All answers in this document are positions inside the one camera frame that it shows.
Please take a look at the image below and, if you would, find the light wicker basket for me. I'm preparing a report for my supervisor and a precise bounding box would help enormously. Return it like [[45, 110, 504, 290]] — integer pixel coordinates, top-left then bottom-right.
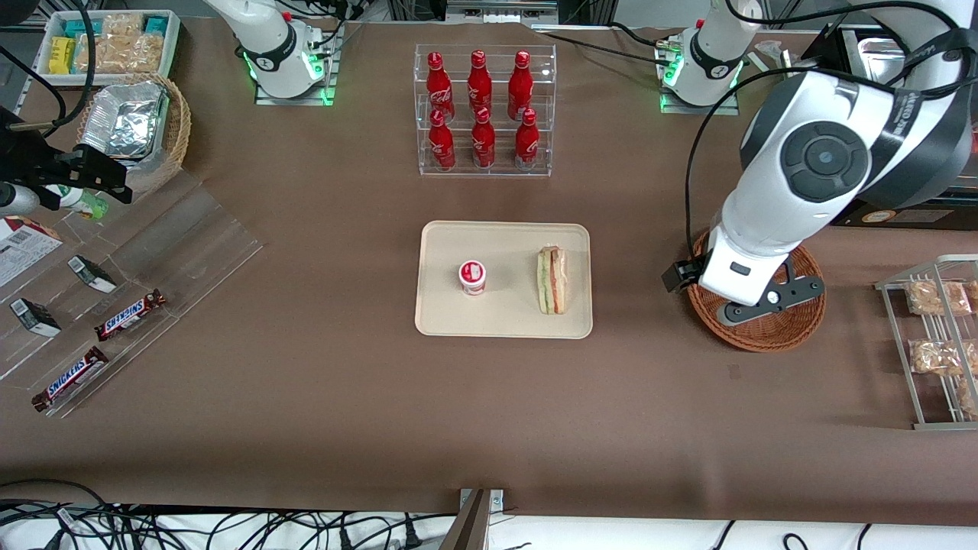
[[75, 72, 193, 196]]

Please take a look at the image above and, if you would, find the clear acrylic bottle rack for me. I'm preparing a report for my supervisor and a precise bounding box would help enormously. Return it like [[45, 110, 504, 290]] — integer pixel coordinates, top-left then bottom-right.
[[413, 43, 558, 179]]

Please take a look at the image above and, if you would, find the brown wicker basket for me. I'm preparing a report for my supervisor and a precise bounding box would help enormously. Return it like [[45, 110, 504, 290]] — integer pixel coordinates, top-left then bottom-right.
[[685, 226, 827, 354]]

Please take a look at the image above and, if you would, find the grey wire rack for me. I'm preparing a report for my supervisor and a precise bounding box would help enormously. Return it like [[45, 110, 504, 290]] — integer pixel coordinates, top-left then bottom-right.
[[874, 254, 978, 432]]

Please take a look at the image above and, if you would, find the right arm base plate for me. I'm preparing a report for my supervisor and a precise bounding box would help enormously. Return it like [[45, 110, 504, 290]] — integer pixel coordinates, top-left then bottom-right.
[[254, 21, 338, 107]]

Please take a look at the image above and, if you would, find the red white printed box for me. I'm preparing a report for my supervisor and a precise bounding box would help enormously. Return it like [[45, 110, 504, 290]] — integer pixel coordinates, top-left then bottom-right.
[[0, 215, 64, 289]]

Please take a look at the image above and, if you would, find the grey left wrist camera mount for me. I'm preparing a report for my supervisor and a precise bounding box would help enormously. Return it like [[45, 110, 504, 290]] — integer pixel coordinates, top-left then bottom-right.
[[721, 260, 827, 328]]

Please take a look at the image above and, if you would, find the aluminium frame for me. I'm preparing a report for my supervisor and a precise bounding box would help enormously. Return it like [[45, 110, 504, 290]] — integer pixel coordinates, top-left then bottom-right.
[[386, 0, 614, 31]]

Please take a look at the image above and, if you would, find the red cola bottle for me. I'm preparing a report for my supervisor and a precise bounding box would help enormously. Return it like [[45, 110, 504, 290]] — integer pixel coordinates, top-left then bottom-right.
[[507, 50, 534, 121], [427, 108, 458, 172], [513, 108, 542, 172], [470, 106, 497, 170], [467, 50, 494, 115], [426, 51, 456, 123]]

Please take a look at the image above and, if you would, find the metal table bracket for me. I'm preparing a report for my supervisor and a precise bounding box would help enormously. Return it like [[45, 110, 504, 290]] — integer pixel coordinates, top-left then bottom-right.
[[443, 488, 506, 550]]

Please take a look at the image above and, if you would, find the clear acrylic stepped display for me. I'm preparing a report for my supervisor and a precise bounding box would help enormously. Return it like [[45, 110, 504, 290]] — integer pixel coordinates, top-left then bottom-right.
[[0, 167, 265, 420]]

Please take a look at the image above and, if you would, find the silver foil container stack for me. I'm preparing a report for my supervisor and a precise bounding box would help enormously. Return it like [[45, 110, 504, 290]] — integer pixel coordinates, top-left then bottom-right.
[[79, 81, 170, 160]]

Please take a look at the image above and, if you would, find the brown table cover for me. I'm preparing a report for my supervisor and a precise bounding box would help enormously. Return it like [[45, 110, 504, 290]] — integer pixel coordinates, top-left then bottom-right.
[[0, 15, 978, 528]]

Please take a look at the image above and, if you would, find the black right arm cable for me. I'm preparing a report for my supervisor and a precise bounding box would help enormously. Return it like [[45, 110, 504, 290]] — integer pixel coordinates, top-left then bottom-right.
[[0, 0, 98, 140]]

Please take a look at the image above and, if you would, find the white plastic bin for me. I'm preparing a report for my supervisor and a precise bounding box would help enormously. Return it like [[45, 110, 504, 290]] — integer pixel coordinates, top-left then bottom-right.
[[34, 8, 183, 78]]

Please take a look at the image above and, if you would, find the small black white box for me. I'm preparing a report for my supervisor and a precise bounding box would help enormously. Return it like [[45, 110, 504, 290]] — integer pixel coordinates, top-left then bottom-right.
[[67, 255, 118, 294], [9, 297, 63, 338]]

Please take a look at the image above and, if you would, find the steel food pan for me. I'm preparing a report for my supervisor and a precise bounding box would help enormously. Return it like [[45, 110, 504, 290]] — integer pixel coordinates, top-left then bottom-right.
[[857, 36, 912, 86]]

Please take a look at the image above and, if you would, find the green white small bottle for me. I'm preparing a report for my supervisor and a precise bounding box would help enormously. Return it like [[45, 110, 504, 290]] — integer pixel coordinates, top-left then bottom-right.
[[44, 183, 110, 222]]

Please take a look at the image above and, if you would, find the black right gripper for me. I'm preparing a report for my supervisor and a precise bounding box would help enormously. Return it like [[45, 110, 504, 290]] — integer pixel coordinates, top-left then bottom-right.
[[0, 105, 134, 212]]

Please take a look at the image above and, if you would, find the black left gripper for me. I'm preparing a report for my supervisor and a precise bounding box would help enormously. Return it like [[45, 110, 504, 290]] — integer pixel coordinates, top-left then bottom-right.
[[661, 255, 709, 296]]

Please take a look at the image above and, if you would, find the black floor cable bundle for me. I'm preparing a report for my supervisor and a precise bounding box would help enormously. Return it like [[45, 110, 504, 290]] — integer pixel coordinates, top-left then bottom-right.
[[0, 479, 459, 550]]

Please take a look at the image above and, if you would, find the red white yogurt bottle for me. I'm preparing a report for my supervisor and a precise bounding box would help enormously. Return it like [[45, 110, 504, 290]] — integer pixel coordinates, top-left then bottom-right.
[[458, 260, 488, 297]]

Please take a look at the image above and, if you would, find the beige plastic tray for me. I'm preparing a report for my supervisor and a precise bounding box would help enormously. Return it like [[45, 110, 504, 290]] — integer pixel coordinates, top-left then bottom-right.
[[414, 220, 594, 340]]

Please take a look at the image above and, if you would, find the Snickers chocolate bar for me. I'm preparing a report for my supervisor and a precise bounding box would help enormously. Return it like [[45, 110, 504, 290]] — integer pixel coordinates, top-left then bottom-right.
[[31, 345, 110, 413], [94, 288, 167, 342]]

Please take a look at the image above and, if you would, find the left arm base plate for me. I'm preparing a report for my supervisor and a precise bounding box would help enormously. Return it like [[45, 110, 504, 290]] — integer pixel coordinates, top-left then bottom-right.
[[659, 34, 741, 116]]

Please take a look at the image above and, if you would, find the clear cracker bag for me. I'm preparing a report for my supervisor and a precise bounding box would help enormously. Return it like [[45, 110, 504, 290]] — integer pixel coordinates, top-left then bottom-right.
[[101, 12, 146, 38], [74, 32, 166, 76]]

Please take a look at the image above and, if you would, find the yellow snack packet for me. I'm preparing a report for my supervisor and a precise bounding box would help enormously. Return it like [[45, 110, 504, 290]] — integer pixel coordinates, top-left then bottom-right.
[[47, 36, 78, 76]]

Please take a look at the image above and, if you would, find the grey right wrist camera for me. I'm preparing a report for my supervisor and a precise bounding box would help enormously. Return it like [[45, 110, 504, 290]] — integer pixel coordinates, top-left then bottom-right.
[[0, 183, 40, 217]]

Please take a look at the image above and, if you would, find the clear plastic wrapper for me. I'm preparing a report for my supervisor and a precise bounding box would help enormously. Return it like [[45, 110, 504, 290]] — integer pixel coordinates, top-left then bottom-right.
[[748, 39, 792, 74]]

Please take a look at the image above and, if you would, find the triangle sandwich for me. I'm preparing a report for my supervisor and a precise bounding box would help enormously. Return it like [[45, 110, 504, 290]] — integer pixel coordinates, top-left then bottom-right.
[[536, 244, 568, 316]]

